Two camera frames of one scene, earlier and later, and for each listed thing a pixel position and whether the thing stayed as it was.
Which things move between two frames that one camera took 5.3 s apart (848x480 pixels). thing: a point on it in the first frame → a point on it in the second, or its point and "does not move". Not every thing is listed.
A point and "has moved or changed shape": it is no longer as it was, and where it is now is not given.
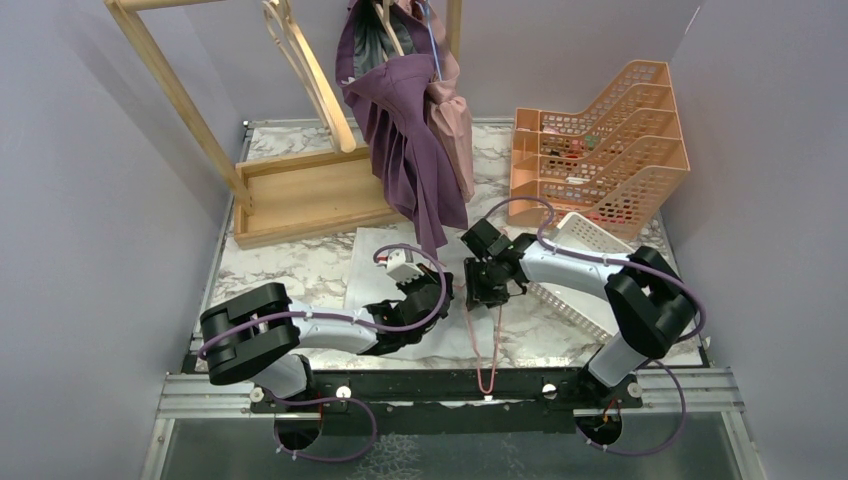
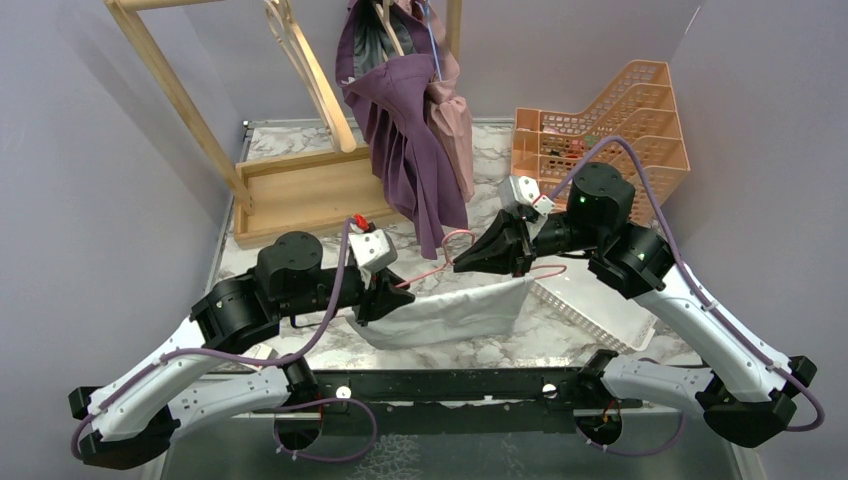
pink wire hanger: x=496 y=349 has moved or changed shape
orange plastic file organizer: x=611 y=164 does not move
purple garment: x=383 y=56 does not move
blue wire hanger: x=426 y=10 does not move
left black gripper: x=429 y=278 → x=381 y=298
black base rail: x=442 y=402 does not move
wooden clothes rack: x=275 y=199 does not move
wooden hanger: x=306 y=61 does not move
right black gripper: x=476 y=291 → x=507 y=247
